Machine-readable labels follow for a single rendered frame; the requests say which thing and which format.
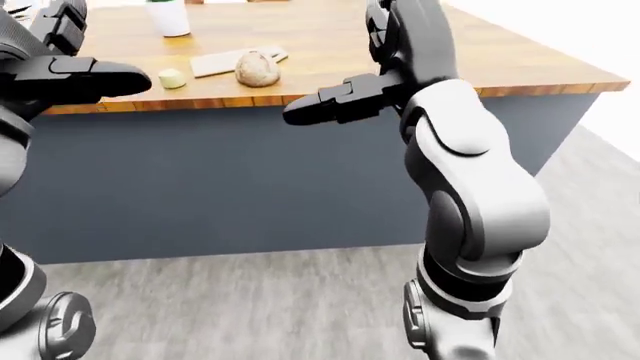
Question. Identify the dark blue kitchen island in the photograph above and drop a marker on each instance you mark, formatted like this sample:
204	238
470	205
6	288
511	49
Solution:
320	150

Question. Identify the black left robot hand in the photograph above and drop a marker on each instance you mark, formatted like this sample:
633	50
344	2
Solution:
75	75

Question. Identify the white plant pot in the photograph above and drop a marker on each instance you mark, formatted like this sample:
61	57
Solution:
169	17

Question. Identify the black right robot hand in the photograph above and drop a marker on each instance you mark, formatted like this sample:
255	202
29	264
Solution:
415	45

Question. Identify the light wooden cutting board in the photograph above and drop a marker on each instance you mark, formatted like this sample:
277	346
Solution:
225	62

